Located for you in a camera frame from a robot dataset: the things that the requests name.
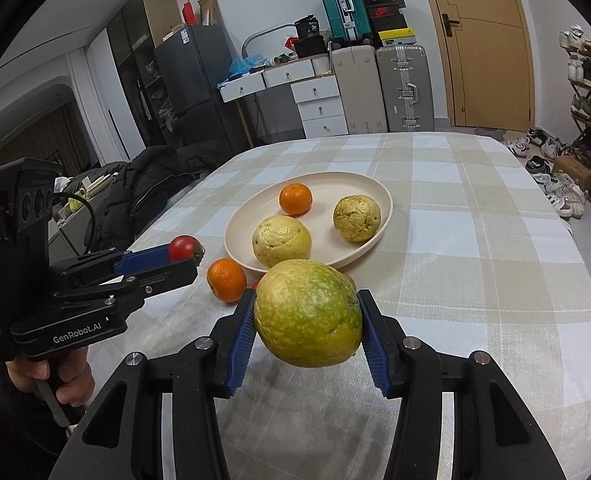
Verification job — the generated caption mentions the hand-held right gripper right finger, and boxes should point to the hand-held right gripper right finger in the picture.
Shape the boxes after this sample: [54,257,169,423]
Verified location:
[356,287,569,480]

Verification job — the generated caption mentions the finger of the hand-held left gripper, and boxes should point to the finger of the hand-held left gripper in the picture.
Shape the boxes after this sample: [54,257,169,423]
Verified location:
[50,259,199,307]
[64,242,176,283]

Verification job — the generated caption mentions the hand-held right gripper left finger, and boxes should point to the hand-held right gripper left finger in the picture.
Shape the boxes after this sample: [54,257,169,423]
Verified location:
[52,289,258,480]

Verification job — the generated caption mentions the red cherry tomato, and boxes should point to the red cherry tomato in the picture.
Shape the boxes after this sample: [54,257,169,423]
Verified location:
[168,235,206,263]

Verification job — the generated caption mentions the large green guava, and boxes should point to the large green guava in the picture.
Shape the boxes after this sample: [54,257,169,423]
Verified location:
[253,259,363,368]

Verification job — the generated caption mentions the pale yellow guava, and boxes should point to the pale yellow guava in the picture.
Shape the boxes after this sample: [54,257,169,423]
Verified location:
[252,215,312,268]

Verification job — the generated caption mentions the cream round plate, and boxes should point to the cream round plate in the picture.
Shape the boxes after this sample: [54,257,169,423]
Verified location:
[224,171,393,273]

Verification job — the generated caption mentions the small yellow guava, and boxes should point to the small yellow guava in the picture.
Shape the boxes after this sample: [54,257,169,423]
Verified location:
[333,195,382,243]

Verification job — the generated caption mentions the orange mandarin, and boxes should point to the orange mandarin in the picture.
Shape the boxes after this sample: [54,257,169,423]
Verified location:
[279,183,313,217]
[206,258,247,303]

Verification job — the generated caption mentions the person's left hand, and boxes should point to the person's left hand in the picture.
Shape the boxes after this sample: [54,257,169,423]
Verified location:
[5,345,96,411]

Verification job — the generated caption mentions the black jacket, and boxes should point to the black jacket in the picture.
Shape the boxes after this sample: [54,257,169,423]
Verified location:
[92,141,231,256]

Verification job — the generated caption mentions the checked tablecloth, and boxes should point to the checked tablecloth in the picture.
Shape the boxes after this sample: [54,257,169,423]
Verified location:
[120,131,591,480]

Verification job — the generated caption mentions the dark grey refrigerator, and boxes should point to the dark grey refrigerator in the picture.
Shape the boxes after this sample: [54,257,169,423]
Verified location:
[154,24,248,148]

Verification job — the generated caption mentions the dark display cabinet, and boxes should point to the dark display cabinet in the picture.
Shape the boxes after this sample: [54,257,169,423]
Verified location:
[106,0,176,146]

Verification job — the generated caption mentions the blue plastic bag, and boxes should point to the blue plastic bag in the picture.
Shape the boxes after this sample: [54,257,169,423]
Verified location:
[228,52,266,78]

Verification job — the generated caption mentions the white desk with drawers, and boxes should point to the white desk with drawers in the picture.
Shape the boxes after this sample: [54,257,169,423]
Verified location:
[218,57,349,138]

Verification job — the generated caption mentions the scattered loose sneakers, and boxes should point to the scattered loose sneakers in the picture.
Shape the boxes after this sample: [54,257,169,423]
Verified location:
[505,127,589,218]

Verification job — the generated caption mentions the large flat cardboard box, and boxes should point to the large flat cardboard box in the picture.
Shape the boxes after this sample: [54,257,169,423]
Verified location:
[140,0,181,43]

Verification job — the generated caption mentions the beige suitcase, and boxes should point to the beige suitcase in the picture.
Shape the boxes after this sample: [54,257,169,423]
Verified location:
[329,45,389,136]

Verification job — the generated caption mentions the curved metal pipe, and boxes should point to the curved metal pipe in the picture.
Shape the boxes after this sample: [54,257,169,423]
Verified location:
[241,25,296,58]

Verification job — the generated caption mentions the brown cardboard box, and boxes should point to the brown cardboard box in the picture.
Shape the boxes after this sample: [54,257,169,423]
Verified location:
[198,0,221,27]

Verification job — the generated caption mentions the silver suitcase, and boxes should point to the silver suitcase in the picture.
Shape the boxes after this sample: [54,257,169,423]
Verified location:
[375,44,435,133]

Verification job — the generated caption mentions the small cardboard box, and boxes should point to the small cardboard box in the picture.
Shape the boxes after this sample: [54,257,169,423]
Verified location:
[553,155,591,186]

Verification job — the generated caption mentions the black bag with white label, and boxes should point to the black bag with white label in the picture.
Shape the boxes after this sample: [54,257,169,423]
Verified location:
[294,15,323,38]

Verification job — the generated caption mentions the wooden door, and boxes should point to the wooden door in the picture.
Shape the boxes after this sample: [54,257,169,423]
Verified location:
[415,0,535,131]

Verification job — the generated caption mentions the yellow and black shoe box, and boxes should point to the yellow and black shoe box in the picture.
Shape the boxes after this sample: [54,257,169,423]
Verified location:
[378,27,419,47]

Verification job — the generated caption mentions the plain black shoe box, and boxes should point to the plain black shoe box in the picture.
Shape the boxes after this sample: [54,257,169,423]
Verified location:
[370,14,407,33]

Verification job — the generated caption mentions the teal suitcase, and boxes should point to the teal suitcase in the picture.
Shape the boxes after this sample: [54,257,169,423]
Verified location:
[316,0,376,43]

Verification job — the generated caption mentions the black shoe box red logo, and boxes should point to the black shoe box red logo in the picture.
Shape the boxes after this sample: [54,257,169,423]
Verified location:
[368,5,406,21]

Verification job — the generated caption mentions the black cable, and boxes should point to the black cable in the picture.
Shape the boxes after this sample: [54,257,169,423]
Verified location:
[55,192,96,256]

